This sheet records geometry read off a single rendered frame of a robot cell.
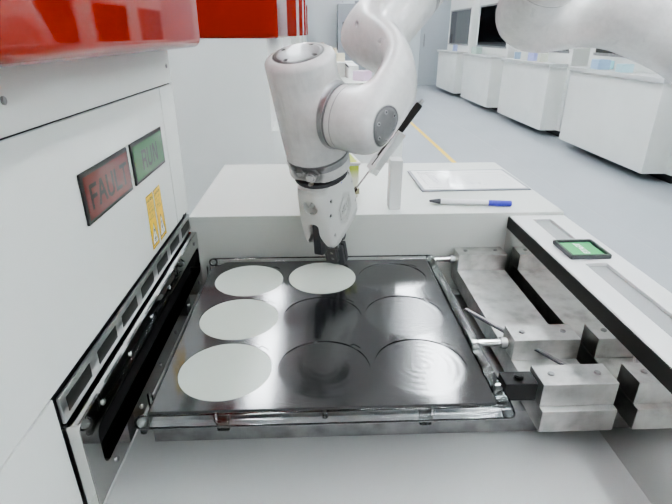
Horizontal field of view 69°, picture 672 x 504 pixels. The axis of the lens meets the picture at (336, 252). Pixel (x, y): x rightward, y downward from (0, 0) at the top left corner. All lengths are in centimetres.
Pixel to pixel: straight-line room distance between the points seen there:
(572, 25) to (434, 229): 38
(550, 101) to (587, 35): 625
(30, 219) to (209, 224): 45
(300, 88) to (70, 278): 31
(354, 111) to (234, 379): 32
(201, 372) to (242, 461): 10
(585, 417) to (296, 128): 45
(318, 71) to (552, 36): 45
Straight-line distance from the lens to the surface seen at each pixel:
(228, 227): 83
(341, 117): 56
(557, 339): 64
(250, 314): 66
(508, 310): 74
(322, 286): 72
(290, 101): 59
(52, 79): 47
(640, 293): 69
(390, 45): 63
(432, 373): 56
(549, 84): 711
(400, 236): 83
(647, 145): 524
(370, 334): 61
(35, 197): 43
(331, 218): 67
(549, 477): 60
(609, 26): 90
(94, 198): 51
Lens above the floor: 124
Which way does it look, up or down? 24 degrees down
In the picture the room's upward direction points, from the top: straight up
